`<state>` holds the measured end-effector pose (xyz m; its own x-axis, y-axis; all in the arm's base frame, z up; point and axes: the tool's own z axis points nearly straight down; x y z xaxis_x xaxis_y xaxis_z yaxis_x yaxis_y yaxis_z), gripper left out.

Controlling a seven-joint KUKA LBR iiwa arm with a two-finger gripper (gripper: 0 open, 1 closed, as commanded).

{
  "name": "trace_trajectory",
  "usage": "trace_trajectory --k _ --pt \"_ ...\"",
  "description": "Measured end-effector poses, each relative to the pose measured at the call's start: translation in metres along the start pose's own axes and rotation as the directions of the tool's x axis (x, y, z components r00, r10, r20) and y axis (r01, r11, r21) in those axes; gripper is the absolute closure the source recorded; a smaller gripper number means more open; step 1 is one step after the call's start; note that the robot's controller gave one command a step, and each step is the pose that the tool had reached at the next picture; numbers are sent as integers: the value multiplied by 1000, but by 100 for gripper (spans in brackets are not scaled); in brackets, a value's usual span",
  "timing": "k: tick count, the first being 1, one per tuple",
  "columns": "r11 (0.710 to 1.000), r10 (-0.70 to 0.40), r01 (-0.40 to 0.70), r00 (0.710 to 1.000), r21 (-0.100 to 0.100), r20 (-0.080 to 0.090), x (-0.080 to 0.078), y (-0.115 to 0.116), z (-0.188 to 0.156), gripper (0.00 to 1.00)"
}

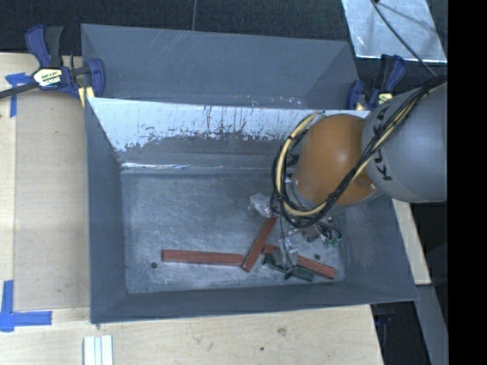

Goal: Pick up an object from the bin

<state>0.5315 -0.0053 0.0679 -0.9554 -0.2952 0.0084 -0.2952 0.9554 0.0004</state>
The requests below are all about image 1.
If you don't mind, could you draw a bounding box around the dark green flat block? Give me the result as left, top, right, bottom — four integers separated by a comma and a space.
262, 254, 316, 283

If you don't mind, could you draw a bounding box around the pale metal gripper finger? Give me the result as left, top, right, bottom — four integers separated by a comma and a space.
279, 236, 299, 266
250, 193, 276, 219

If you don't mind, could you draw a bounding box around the grey metal bin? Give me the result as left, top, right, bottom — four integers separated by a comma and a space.
80, 23, 420, 325

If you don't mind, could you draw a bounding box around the red-brown flat block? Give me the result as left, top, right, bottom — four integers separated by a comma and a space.
241, 216, 279, 274
161, 249, 245, 268
261, 243, 339, 281

